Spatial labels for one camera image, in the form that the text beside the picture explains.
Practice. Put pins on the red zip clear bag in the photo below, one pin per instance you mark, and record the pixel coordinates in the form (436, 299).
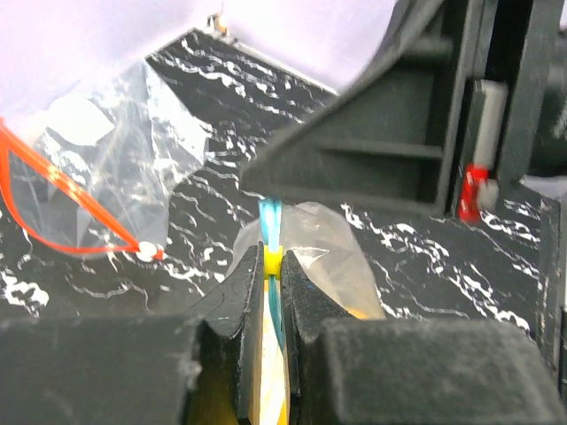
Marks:
(95, 172)

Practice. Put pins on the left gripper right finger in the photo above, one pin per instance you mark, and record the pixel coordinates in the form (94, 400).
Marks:
(343, 370)

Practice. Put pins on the blue zip clear bag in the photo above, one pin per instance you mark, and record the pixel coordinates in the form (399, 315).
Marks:
(264, 351)

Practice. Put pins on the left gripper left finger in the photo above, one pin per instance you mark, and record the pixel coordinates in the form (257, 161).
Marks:
(114, 370)

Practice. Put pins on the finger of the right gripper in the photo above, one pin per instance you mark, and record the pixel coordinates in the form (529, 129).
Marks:
(388, 141)

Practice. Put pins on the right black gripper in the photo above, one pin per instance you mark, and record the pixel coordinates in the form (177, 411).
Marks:
(513, 117)

